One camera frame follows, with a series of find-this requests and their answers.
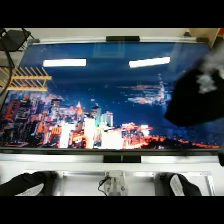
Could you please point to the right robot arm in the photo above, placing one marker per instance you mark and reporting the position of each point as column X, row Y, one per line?
column 196, row 100

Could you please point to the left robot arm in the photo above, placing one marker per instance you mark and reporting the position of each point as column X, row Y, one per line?
column 23, row 183

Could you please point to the wooden rack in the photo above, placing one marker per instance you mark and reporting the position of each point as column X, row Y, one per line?
column 26, row 80

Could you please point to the black chair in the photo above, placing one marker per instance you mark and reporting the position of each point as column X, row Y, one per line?
column 13, row 38

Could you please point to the silver frame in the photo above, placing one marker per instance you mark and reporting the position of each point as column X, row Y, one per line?
column 83, row 166

